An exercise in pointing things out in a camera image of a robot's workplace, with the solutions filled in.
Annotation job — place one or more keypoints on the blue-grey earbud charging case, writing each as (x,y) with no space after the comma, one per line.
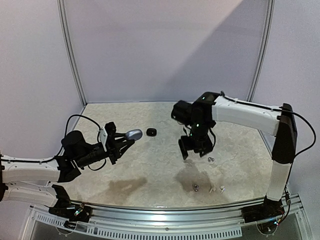
(135,134)

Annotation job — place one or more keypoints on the aluminium corner post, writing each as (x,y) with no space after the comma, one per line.
(70,52)
(262,49)

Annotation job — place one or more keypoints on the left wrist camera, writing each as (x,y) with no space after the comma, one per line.
(106,131)

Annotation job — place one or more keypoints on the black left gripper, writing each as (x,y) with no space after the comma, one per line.
(113,147)

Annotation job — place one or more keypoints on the aluminium back wall rail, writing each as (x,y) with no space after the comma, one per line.
(135,101)

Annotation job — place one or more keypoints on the aluminium right corner post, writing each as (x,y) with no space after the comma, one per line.
(262,49)

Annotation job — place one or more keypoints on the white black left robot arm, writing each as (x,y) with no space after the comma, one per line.
(39,181)

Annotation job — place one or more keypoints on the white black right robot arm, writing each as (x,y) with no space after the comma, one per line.
(211,107)

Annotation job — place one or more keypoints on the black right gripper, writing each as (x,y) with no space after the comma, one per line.
(196,143)

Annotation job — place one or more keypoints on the aluminium left corner post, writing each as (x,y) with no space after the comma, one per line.
(70,52)

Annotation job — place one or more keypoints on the black gold earbud charging case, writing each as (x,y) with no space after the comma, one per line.
(151,132)

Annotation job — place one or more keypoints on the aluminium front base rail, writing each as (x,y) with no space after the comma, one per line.
(223,222)

